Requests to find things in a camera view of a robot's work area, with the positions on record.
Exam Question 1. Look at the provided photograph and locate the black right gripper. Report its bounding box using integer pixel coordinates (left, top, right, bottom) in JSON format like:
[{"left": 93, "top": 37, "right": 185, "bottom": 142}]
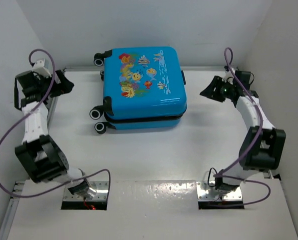
[{"left": 201, "top": 75, "right": 236, "bottom": 102}]

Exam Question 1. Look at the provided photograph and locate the dark blue suitcase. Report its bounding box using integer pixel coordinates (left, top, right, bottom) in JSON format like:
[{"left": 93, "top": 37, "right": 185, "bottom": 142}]
[{"left": 89, "top": 46, "right": 187, "bottom": 134}]

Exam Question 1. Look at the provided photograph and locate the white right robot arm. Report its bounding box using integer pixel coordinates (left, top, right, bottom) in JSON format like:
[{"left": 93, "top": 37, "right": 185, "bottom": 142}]
[{"left": 200, "top": 66, "right": 286, "bottom": 193}]

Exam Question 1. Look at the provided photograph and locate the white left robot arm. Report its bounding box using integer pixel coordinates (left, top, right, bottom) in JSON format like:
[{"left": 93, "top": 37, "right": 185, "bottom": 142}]
[{"left": 14, "top": 58, "right": 96, "bottom": 200}]

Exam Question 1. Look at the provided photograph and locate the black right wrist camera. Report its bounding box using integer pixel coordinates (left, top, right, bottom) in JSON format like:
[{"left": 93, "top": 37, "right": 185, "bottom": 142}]
[{"left": 235, "top": 70, "right": 255, "bottom": 90}]

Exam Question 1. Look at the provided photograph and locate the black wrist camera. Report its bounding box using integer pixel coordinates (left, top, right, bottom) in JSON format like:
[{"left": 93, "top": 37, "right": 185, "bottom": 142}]
[
  {"left": 14, "top": 71, "right": 43, "bottom": 101},
  {"left": 235, "top": 70, "right": 255, "bottom": 90}
]

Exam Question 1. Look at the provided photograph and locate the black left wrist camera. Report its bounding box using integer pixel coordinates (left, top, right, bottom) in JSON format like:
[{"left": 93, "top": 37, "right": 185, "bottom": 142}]
[{"left": 14, "top": 71, "right": 43, "bottom": 101}]

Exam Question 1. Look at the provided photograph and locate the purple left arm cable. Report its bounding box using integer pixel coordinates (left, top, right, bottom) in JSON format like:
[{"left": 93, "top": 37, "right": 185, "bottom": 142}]
[{"left": 0, "top": 48, "right": 111, "bottom": 200}]

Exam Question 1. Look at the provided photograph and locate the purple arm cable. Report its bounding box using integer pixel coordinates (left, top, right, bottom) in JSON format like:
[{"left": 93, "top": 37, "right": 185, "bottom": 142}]
[
  {"left": 0, "top": 48, "right": 111, "bottom": 200},
  {"left": 207, "top": 47, "right": 272, "bottom": 206}
]

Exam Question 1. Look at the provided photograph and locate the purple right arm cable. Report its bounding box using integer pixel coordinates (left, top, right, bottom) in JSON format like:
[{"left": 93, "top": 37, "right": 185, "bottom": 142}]
[{"left": 207, "top": 47, "right": 272, "bottom": 206}]

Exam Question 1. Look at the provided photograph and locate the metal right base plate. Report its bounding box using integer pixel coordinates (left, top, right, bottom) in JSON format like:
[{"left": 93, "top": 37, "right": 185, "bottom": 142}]
[{"left": 196, "top": 180, "right": 243, "bottom": 203}]

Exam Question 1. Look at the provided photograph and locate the metal base plate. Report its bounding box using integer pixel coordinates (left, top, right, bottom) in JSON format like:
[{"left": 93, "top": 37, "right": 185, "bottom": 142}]
[
  {"left": 63, "top": 181, "right": 109, "bottom": 202},
  {"left": 196, "top": 180, "right": 243, "bottom": 203}
]

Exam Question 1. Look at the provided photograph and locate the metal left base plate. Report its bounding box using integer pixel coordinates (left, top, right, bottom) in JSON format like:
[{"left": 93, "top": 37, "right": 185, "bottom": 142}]
[{"left": 63, "top": 181, "right": 109, "bottom": 202}]

